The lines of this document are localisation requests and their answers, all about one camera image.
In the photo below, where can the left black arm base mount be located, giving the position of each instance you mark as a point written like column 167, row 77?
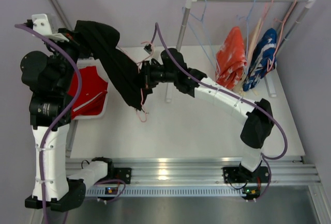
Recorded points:
column 123, row 174

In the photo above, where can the white plastic basket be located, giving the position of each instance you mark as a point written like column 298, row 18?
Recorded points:
column 82, row 63

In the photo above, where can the pink hanger of blue garment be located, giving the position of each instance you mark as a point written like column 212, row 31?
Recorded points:
column 271, row 62

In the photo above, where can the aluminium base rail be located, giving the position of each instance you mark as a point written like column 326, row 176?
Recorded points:
column 204, row 177

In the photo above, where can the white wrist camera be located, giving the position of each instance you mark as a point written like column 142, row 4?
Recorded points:
column 149, row 48
column 45, row 24

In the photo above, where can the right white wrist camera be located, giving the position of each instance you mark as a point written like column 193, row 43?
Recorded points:
column 149, row 48

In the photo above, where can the pink hanger of beige garment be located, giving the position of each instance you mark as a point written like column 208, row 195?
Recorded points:
column 253, row 36

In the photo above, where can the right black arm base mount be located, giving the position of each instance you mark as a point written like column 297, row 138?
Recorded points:
column 238, row 174

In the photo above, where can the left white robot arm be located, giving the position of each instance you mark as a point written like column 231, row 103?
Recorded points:
column 50, row 119

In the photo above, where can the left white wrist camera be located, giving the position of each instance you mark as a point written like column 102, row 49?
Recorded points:
column 45, row 24

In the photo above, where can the beige garment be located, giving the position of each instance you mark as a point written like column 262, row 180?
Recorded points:
column 239, row 87

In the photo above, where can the metal clothes rack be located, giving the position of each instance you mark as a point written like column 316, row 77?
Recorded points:
column 188, row 6

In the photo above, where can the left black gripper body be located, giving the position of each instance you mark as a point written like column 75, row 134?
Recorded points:
column 71, row 41

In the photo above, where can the blue wire hanger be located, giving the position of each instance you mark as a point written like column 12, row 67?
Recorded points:
column 207, row 48
column 247, row 20

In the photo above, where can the black trousers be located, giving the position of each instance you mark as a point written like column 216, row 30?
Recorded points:
column 101, row 40

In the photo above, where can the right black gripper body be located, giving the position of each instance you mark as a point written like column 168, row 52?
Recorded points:
column 146, row 75

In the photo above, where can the orange patterned garment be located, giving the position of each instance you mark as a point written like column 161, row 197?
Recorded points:
column 231, row 59

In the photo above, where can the blue white patterned garment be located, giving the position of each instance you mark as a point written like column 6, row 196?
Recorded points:
column 262, row 56

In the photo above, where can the red trousers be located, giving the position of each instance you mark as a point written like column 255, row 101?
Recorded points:
column 92, row 96

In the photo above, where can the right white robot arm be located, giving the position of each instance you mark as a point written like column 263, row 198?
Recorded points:
column 255, row 116

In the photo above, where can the pink hanger of black trousers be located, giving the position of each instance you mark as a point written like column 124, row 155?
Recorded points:
column 139, row 64

